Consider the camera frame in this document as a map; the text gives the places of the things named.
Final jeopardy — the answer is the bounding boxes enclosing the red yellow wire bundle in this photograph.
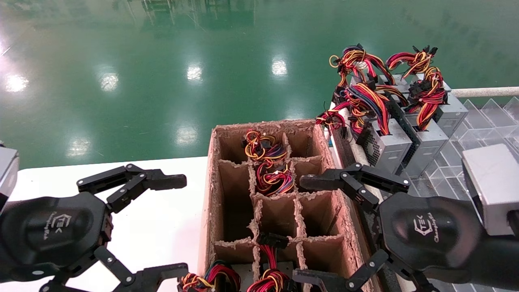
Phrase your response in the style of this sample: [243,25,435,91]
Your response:
[329,44,394,86]
[315,101,353,138]

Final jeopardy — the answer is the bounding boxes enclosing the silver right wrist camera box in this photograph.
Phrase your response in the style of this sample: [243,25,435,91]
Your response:
[461,143,519,236]

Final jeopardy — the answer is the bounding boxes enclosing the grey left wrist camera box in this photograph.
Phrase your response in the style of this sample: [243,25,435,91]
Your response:
[0,142,19,211]

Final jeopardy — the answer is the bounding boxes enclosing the top box cable bundle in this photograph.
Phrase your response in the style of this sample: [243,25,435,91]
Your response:
[242,129,289,161]

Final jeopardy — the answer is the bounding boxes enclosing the white conveyor side rail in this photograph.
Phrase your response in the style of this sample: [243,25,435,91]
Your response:
[337,103,384,199]

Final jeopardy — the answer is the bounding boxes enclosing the brown cardboard divider box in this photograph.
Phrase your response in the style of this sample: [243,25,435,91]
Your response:
[198,119,382,292]

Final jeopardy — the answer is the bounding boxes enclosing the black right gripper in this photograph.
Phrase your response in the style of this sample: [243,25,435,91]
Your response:
[292,162,483,292]

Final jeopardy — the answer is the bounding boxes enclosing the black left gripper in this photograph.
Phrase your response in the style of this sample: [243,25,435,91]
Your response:
[0,192,189,292]

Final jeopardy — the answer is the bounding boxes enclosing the white conveyor end bar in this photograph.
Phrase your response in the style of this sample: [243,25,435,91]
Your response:
[451,86,519,99]

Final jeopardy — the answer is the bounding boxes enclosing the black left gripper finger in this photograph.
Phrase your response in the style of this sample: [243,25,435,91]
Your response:
[77,163,187,214]

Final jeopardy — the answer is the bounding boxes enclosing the power supply cables in box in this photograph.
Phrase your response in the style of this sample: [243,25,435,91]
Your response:
[255,160,295,196]

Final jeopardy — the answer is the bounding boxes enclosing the black conveyor side panel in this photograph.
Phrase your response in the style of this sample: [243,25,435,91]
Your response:
[329,132,402,292]

